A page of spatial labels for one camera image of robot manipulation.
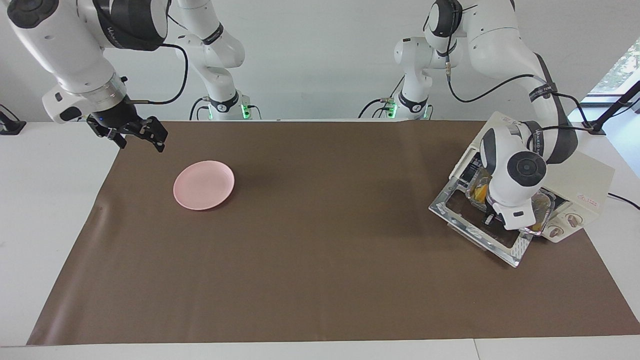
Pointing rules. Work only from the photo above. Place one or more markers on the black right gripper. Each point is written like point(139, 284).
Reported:
point(117, 120)

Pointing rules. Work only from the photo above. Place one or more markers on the cream toaster oven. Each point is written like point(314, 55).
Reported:
point(585, 180)

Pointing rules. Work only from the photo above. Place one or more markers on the silver foil tray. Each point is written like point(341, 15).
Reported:
point(545, 210)

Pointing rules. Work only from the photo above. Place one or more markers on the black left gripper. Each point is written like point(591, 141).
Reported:
point(489, 218)

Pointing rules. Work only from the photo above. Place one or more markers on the yellow sliced bread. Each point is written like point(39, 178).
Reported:
point(480, 192)

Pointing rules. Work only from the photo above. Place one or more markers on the round oven knob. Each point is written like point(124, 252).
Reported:
point(574, 219)
point(555, 231)

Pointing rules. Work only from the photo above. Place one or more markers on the black pole stand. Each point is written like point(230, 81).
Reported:
point(615, 106)

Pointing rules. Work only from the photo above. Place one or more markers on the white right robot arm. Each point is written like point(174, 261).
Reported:
point(65, 45)

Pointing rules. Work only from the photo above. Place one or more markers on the brown table mat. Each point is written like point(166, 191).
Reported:
point(320, 260)

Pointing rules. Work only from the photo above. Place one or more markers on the pink round plate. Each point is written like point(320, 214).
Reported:
point(204, 185)

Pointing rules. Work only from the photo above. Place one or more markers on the window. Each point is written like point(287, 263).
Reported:
point(622, 70)

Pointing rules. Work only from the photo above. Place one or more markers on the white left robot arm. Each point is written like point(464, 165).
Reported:
point(500, 50)

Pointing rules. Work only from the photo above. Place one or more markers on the glass oven door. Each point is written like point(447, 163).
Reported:
point(450, 210)

